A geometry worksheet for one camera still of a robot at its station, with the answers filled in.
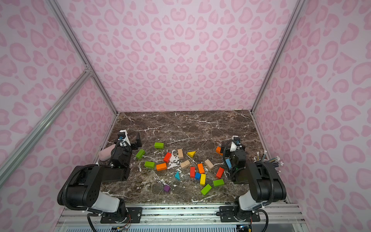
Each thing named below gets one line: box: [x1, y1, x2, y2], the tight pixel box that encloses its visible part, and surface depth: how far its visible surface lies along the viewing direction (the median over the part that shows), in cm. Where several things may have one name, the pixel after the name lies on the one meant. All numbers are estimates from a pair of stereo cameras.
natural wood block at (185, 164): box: [179, 159, 191, 168], surface depth 91 cm
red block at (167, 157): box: [163, 152, 172, 164], surface depth 95 cm
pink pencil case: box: [98, 144, 116, 161], surface depth 93 cm
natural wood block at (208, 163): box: [204, 158, 215, 169], surface depth 92 cm
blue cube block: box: [195, 172, 201, 181], surface depth 86 cm
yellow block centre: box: [199, 173, 207, 187], surface depth 84 cm
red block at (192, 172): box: [189, 166, 196, 179], surface depth 88 cm
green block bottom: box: [200, 183, 213, 196], surface depth 82 cm
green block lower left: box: [143, 160, 156, 169], surface depth 92 cm
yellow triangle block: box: [187, 150, 197, 159], surface depth 96 cm
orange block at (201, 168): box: [197, 163, 205, 174], surface depth 90 cm
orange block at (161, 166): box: [156, 162, 168, 172], surface depth 90 cm
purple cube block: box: [163, 184, 172, 193], surface depth 83 cm
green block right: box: [212, 178, 225, 187], surface depth 84 cm
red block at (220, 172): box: [216, 166, 225, 179], surface depth 88 cm
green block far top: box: [154, 142, 165, 149], surface depth 100 cm
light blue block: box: [225, 158, 233, 169], surface depth 94 cm
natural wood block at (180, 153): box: [177, 148, 184, 159], surface depth 95 cm
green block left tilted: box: [135, 148, 146, 160], surface depth 95 cm
